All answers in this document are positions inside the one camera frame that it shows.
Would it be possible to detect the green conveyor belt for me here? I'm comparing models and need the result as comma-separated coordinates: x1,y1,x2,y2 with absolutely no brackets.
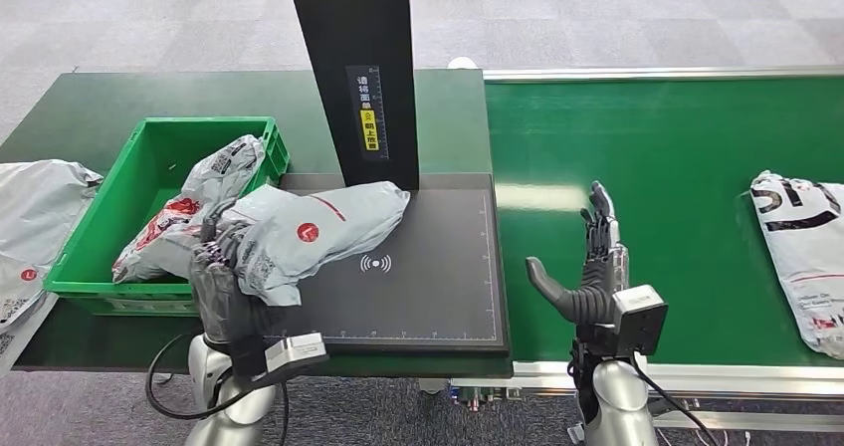
484,75,844,368

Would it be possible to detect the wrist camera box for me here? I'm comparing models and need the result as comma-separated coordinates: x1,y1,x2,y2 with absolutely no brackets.
265,332,329,375
611,284,669,358

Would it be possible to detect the grey package with red dot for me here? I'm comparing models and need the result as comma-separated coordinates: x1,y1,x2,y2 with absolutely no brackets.
217,180,411,308

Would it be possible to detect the grey package with black stripes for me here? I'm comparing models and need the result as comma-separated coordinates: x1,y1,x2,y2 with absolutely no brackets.
749,170,844,361

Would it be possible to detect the green plastic crate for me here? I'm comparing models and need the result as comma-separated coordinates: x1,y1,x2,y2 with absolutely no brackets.
42,115,292,318

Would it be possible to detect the dark green table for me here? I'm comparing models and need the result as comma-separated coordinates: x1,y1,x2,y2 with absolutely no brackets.
0,69,515,379

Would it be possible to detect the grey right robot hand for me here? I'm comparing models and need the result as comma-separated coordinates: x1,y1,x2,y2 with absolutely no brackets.
525,180,631,326

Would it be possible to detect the aluminium conveyor frame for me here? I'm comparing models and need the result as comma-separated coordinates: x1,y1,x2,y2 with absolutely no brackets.
415,65,844,434

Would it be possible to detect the white flat mailer sheet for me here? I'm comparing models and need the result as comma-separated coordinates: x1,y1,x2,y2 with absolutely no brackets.
0,294,58,375

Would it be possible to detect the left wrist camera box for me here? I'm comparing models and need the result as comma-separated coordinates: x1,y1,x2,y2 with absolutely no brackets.
265,332,329,375

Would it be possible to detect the yellow and black label sticker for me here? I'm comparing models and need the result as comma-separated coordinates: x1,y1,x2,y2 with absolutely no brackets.
345,65,390,162

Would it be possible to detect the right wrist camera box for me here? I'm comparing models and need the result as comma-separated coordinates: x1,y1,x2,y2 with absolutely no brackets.
611,284,669,358

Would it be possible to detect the large plain grey package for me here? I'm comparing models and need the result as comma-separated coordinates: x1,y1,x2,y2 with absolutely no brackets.
0,159,105,329

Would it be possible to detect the black inbound scanner machine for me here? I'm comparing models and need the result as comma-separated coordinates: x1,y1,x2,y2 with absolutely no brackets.
277,0,513,357

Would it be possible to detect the grey package with red print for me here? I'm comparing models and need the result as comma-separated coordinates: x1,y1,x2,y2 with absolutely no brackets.
111,133,267,285

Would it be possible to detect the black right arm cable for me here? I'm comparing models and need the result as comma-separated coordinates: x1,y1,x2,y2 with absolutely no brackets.
629,355,722,446

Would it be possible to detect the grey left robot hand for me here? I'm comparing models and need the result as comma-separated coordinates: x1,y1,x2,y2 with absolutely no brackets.
189,218,285,346

